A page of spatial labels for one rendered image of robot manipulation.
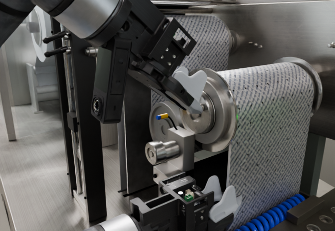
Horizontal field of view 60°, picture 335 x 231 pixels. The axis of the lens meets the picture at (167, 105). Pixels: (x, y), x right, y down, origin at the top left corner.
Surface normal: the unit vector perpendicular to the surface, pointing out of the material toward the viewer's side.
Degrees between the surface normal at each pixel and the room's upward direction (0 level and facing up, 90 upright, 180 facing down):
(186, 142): 90
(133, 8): 90
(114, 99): 93
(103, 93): 80
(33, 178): 0
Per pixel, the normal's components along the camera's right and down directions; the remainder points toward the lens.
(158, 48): 0.58, 0.24
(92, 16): 0.26, 0.61
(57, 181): 0.00, -0.96
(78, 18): 0.03, 0.77
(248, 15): -0.82, 0.17
